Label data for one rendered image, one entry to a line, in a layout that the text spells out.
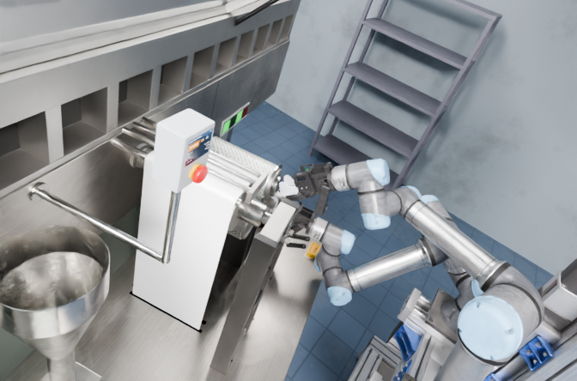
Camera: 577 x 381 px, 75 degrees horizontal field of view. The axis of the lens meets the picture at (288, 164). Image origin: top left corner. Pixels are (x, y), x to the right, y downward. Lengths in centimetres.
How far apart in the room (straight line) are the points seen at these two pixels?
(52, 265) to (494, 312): 82
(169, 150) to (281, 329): 90
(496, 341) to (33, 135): 100
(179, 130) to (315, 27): 366
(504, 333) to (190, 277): 75
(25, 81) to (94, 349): 76
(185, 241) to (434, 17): 311
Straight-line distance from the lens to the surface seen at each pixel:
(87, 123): 99
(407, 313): 181
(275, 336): 130
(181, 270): 110
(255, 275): 85
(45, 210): 92
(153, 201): 99
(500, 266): 108
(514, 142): 377
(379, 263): 131
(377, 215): 107
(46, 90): 78
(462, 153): 385
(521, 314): 97
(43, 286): 72
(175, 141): 52
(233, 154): 121
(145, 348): 123
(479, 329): 95
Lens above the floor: 199
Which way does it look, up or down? 34 degrees down
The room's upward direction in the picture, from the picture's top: 20 degrees clockwise
